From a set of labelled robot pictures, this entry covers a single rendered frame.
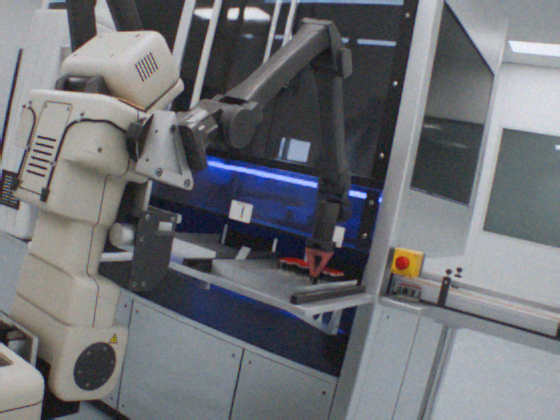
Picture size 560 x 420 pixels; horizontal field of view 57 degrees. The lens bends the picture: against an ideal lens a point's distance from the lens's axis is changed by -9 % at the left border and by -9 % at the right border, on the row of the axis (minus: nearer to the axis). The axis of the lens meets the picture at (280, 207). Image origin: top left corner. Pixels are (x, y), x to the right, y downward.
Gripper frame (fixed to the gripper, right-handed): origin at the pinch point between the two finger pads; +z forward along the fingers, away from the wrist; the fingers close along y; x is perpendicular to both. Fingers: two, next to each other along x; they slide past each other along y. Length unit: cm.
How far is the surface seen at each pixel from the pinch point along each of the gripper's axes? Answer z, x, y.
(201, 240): 3, 47, 26
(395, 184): -28.3, -15.4, 11.8
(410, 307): 4.8, -27.5, 8.4
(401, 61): -65, -10, 14
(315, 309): 4.8, -7.2, -22.9
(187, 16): -78, 77, 36
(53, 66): -44, 91, -15
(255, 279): 1.9, 9.6, -20.4
